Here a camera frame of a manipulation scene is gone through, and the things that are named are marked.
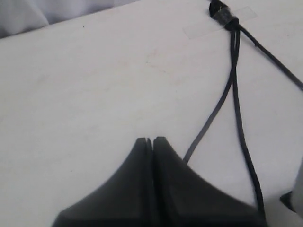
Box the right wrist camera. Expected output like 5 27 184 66
280 162 303 218

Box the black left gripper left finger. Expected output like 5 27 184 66
53 138 152 227

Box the black rope strand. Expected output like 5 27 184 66
182 33 237 164
208 0 303 92
229 30 266 213

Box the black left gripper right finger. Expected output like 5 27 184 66
153 137 267 227

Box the white backdrop curtain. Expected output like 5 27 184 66
0 0 105 40

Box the clear tape strip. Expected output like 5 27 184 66
183 7 257 39

